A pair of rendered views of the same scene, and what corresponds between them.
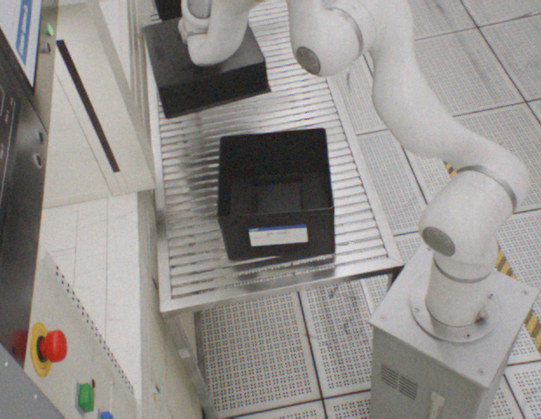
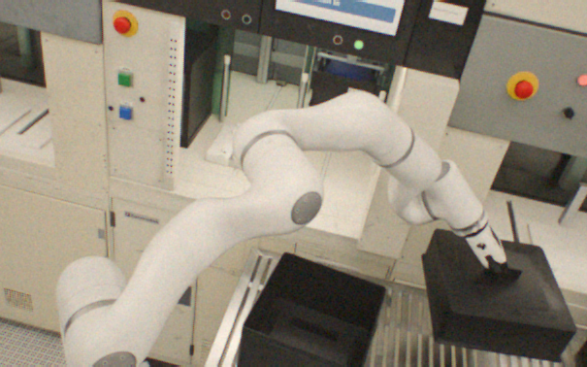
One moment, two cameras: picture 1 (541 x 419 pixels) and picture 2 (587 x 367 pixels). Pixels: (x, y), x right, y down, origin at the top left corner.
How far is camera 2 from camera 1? 144 cm
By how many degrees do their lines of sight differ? 67
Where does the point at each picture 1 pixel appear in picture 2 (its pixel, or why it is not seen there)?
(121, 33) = not seen: outside the picture
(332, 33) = (247, 123)
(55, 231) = (340, 193)
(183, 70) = (456, 250)
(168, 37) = (517, 257)
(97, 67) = not seen: hidden behind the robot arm
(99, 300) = not seen: hidden behind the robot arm
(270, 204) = (320, 348)
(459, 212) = (82, 262)
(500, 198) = (72, 304)
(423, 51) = not seen: outside the picture
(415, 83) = (193, 211)
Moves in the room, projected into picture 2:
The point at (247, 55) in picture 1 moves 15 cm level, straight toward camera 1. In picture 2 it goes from (466, 300) to (399, 282)
